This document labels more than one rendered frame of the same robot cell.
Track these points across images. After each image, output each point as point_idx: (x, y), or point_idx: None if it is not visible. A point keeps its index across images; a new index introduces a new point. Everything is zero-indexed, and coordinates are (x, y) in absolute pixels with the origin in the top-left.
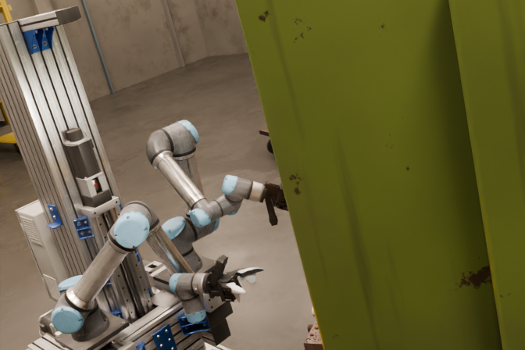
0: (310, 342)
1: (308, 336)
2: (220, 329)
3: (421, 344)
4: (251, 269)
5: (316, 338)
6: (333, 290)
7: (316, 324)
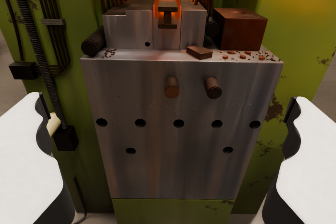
0: (277, 57)
1: (266, 60)
2: None
3: None
4: (41, 116)
5: (265, 55)
6: None
7: (234, 58)
